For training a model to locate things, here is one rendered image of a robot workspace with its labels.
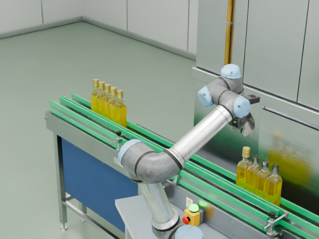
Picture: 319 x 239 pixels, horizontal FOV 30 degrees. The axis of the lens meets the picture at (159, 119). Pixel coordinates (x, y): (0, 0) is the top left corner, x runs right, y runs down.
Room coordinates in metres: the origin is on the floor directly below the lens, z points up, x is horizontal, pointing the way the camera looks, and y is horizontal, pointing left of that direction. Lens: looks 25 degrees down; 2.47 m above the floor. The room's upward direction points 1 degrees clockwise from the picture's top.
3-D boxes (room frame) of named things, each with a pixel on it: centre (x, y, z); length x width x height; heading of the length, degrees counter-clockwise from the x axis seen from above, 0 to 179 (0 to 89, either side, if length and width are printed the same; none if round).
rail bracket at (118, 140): (2.93, 0.24, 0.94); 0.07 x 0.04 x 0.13; 133
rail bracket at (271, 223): (2.18, -0.51, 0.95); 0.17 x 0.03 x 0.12; 133
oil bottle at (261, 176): (2.39, -0.49, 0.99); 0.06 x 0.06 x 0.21; 44
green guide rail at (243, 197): (2.89, 0.05, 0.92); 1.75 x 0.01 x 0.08; 43
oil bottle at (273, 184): (2.35, -0.53, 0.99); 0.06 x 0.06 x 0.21; 42
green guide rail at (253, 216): (2.84, 0.11, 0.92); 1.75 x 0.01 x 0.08; 43
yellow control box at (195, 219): (2.45, -0.17, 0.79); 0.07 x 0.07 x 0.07; 43
